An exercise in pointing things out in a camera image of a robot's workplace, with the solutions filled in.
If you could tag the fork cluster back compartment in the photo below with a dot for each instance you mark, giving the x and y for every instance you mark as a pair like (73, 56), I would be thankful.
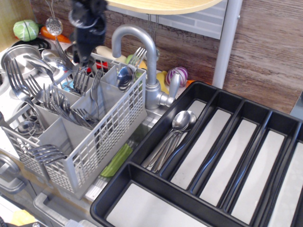
(80, 82)

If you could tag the green toy cabbage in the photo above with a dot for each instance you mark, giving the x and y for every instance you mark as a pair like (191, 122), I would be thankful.
(26, 30)

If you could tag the silver kitchen faucet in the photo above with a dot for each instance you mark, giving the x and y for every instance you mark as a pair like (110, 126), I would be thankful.
(154, 97)

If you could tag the green toy vegetable in sink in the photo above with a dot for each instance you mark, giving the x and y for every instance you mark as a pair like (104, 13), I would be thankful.
(117, 161)

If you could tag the large spoon left back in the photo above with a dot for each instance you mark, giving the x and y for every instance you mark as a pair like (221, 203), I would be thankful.
(41, 66)

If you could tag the large spoon in basket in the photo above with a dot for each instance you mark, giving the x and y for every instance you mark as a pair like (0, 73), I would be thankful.
(125, 78)

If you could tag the lower spoon in tray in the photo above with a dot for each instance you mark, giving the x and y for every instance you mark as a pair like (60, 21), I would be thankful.
(193, 119)

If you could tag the fork in middle compartment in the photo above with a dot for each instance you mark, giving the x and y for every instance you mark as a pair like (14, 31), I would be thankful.
(94, 90)

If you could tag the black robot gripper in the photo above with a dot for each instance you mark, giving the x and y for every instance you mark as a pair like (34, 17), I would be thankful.
(89, 21)

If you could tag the yellow toy pepper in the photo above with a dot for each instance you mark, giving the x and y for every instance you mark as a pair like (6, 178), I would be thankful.
(161, 76)

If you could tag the forks hanging at front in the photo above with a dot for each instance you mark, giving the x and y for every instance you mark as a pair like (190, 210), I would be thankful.
(46, 154)

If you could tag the grey plastic cutlery basket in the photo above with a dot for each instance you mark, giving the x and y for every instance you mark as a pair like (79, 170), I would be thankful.
(88, 151)

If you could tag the grey metal post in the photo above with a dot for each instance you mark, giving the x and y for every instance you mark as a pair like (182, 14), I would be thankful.
(232, 16)

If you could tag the purple toy onion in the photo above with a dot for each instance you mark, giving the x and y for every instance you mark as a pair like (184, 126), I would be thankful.
(183, 75)

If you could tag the fork beside faucet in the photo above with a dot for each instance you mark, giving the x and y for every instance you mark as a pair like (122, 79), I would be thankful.
(136, 59)

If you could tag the large fork far left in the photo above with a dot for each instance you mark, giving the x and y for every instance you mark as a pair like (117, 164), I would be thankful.
(19, 89)

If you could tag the hanging steel skimmer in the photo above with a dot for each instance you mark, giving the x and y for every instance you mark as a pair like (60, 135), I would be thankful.
(53, 24)

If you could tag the steel pot with lid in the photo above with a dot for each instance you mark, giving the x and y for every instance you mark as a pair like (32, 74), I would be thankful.
(18, 52)

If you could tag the top spoon in tray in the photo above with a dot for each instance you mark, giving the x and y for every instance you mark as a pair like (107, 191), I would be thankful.
(156, 158)

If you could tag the fork leaning at back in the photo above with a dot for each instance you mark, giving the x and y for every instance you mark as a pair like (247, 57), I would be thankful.
(66, 61)

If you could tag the black cutlery tray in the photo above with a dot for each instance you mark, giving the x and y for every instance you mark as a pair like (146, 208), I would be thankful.
(241, 165)

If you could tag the orange toy carrot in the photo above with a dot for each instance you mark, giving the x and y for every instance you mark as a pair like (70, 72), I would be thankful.
(61, 38)

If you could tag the spoon in tray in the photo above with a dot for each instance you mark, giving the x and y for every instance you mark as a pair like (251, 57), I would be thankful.
(156, 158)
(193, 119)

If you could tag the small steel pot lid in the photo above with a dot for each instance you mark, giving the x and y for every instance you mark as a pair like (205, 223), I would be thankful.
(70, 52)

